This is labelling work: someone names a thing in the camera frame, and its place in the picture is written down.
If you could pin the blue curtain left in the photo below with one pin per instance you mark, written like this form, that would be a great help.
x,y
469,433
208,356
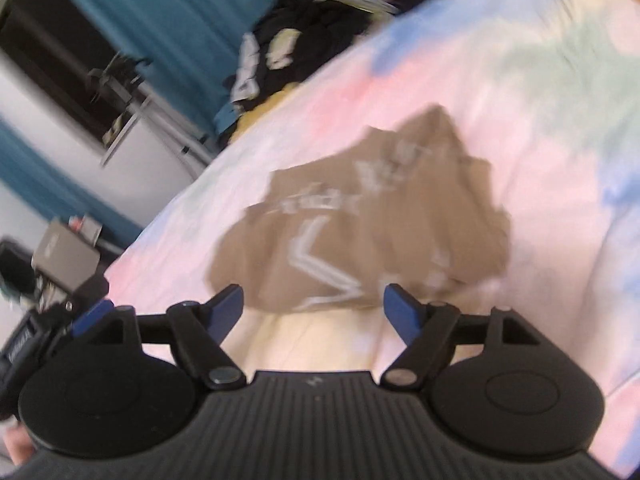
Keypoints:
x,y
52,193

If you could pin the beige chair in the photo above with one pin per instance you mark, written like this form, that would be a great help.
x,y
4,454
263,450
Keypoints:
x,y
64,258

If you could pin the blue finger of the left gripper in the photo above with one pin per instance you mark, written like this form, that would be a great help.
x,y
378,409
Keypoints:
x,y
91,317

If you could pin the blue curtain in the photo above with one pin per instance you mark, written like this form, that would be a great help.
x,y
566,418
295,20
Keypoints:
x,y
52,193
192,45

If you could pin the tan printed t-shirt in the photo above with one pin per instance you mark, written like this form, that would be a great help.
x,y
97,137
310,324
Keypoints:
x,y
410,207

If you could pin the pastel tie-dye bedsheet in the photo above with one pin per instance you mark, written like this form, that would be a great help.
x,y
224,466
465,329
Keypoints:
x,y
545,97

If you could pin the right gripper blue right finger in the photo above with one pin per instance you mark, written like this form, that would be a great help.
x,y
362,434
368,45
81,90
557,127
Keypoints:
x,y
404,312

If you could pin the garment steamer pole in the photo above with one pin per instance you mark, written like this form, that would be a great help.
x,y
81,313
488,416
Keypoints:
x,y
121,84

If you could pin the dark window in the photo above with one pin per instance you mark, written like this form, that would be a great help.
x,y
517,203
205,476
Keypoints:
x,y
56,47

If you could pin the person's hand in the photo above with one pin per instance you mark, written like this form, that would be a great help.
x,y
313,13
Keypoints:
x,y
18,443

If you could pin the blue curtain right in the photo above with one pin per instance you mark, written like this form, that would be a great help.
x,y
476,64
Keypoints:
x,y
192,45

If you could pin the cream knit item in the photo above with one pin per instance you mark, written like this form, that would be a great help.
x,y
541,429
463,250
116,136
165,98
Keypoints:
x,y
281,48

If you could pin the yellow towel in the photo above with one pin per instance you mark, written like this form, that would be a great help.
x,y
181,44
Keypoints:
x,y
248,119

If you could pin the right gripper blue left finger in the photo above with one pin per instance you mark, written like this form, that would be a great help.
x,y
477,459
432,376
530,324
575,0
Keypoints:
x,y
222,312

